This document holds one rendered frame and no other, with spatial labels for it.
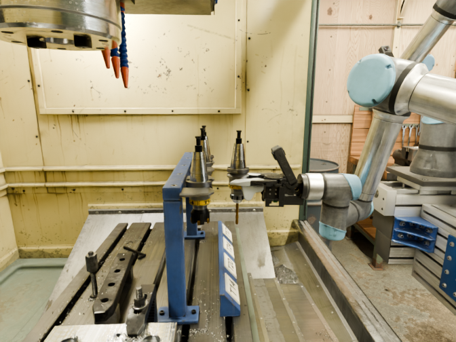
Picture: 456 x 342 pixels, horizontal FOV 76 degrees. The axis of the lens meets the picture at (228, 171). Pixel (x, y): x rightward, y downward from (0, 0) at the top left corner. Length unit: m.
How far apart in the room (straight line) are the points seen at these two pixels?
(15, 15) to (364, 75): 0.65
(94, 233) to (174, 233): 0.92
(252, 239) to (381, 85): 0.93
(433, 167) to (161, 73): 1.15
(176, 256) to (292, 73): 1.06
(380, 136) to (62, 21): 0.78
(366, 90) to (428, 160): 0.50
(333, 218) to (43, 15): 0.77
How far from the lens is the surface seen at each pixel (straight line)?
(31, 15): 0.41
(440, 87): 0.74
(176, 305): 0.76
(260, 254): 1.37
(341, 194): 0.86
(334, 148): 3.23
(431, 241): 1.16
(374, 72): 0.75
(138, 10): 0.76
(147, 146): 1.49
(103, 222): 1.59
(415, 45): 1.31
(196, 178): 0.67
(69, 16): 0.41
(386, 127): 0.92
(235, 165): 0.79
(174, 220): 0.65
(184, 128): 1.45
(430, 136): 1.19
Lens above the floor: 1.40
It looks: 13 degrees down
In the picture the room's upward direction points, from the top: straight up
